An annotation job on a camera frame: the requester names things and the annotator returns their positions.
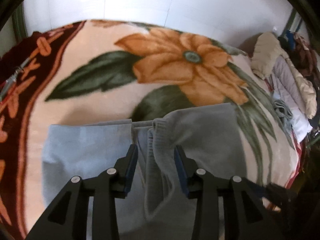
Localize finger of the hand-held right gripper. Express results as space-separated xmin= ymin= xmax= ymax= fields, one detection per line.
xmin=247 ymin=180 xmax=299 ymax=214

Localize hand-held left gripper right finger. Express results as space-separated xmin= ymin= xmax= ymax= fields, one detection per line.
xmin=174 ymin=145 xmax=284 ymax=240

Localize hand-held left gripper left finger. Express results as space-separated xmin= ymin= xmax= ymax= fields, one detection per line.
xmin=25 ymin=144 xmax=139 ymax=240

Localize grey pants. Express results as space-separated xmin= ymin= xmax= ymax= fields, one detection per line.
xmin=41 ymin=102 xmax=250 ymax=240

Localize white cloth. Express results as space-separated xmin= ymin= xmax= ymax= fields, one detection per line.
xmin=291 ymin=107 xmax=313 ymax=138

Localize grey knitted scarf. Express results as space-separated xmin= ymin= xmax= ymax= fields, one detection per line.
xmin=272 ymin=99 xmax=293 ymax=128

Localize light purple jacket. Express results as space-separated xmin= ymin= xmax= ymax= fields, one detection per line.
xmin=269 ymin=55 xmax=304 ymax=110

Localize floral plush blanket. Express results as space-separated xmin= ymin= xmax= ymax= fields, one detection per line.
xmin=0 ymin=19 xmax=304 ymax=233

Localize pile of clothes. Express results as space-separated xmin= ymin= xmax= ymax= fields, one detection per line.
xmin=251 ymin=32 xmax=317 ymax=119

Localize dark brown garment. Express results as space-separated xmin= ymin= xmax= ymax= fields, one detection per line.
xmin=294 ymin=34 xmax=320 ymax=77

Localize red handled scissors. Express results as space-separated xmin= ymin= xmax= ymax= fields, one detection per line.
xmin=0 ymin=57 xmax=33 ymax=100

